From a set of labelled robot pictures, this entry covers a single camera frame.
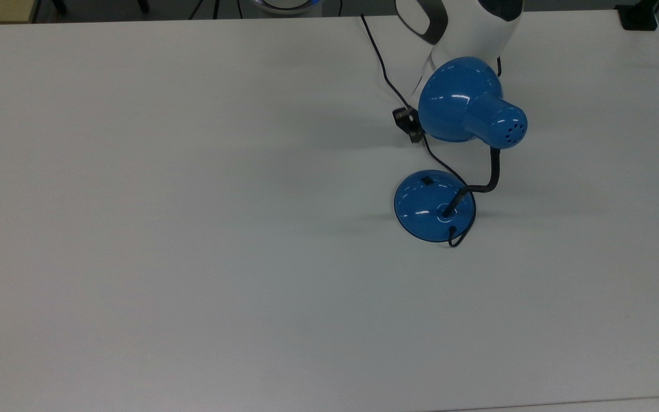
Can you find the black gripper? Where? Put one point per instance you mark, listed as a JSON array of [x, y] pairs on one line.
[[405, 117]]

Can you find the blue gooseneck desk lamp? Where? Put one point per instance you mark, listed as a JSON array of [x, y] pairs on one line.
[[455, 103]]

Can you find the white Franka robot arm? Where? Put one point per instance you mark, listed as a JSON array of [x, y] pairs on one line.
[[472, 28]]

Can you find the black camera stand pole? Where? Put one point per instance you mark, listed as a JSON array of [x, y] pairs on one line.
[[638, 16]]

